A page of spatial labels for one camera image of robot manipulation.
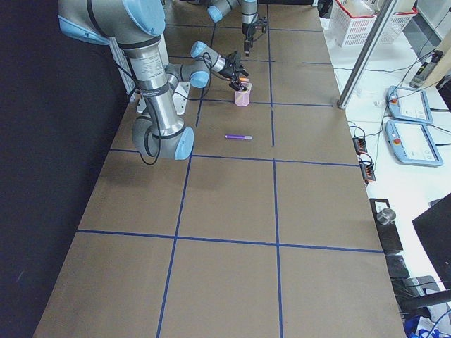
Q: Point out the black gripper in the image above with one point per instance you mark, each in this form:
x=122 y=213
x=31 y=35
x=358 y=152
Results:
x=246 y=30
x=229 y=72

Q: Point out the purple highlighter pen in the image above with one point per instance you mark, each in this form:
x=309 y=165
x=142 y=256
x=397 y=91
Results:
x=239 y=137

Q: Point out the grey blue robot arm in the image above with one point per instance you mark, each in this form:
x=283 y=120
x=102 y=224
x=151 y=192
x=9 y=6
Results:
x=137 y=26
x=219 y=9

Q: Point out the pink mesh pen holder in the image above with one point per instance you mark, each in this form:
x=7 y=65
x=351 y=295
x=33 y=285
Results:
x=242 y=97

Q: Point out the white plastic basket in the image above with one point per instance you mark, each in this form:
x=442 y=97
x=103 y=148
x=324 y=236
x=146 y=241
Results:
x=351 y=21

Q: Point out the far orange power strip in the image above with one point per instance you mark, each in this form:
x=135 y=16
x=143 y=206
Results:
x=360 y=145

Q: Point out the orange power strip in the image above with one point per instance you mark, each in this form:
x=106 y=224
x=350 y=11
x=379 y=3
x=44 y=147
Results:
x=367 y=171
x=360 y=145

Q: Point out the near orange power strip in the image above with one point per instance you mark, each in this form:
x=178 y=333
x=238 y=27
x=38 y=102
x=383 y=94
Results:
x=367 y=171

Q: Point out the far teach pendant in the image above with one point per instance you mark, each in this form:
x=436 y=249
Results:
x=409 y=104

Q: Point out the teach pendant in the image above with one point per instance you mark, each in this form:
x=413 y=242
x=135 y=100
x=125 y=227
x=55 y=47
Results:
x=412 y=144
x=409 y=104

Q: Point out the near teach pendant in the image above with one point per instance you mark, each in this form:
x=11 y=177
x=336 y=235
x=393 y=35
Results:
x=412 y=144

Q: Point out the steel cup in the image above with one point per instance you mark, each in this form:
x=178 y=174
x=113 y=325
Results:
x=385 y=216

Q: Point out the black box on table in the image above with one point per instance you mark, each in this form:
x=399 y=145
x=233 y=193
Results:
x=388 y=235

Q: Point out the black monitor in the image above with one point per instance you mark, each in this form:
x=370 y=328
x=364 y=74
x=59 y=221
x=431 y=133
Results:
x=433 y=230

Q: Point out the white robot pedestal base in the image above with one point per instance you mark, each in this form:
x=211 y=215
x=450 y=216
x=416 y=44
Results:
x=180 y=90

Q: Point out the aluminium frame post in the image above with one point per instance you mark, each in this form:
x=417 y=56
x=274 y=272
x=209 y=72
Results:
x=382 y=19

